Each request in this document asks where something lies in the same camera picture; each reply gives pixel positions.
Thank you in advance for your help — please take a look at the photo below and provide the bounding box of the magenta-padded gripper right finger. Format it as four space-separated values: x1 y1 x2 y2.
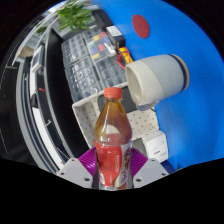
126 147 170 190

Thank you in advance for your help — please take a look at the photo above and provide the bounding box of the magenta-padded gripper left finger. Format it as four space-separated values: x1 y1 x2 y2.
56 147 100 190

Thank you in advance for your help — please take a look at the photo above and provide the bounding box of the red-labelled clear drink bottle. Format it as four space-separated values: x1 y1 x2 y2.
93 86 134 191

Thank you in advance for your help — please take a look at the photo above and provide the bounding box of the white cardboard box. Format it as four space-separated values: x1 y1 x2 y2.
141 130 169 163

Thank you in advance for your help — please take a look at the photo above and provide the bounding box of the white dotted storage tray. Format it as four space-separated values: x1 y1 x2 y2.
71 83 160 149

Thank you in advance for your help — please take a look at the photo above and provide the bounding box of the black rectangular zip case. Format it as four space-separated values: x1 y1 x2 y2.
97 93 138 114

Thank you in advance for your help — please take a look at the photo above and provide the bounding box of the cream and grey mug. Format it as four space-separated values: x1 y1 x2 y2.
124 53 190 112

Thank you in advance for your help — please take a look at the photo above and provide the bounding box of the yellow multimeter with red leads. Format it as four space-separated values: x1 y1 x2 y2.
114 46 135 71

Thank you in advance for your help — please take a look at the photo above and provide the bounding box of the clear organizer with coloured parts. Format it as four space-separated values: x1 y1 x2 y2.
85 30 116 61

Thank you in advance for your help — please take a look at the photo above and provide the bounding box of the small black white-labelled box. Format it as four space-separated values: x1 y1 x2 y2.
105 25 127 50

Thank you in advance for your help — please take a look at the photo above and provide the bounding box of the flat round red coaster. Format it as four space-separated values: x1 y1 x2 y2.
131 14 151 40

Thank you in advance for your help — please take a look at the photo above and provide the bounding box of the flat black box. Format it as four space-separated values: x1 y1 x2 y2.
91 9 116 31

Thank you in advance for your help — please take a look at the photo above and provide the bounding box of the green potted plant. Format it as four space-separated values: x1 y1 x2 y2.
56 0 96 33

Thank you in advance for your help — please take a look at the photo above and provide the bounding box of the black wall shelf unit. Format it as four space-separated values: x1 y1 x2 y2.
0 26 84 174

